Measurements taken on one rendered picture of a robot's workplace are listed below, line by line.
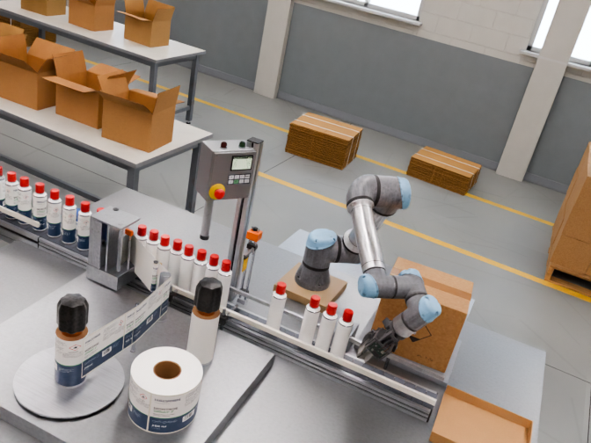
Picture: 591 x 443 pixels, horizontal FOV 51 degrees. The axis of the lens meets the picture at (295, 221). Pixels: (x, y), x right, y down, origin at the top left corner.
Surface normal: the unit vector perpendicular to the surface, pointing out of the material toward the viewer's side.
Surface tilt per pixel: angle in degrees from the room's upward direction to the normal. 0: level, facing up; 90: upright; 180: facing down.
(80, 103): 91
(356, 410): 0
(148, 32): 90
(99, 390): 0
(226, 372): 0
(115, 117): 90
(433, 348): 90
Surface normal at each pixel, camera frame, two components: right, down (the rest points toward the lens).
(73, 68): 0.90, 0.12
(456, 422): 0.19, -0.87
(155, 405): -0.14, 0.43
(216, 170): 0.50, 0.48
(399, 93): -0.44, 0.33
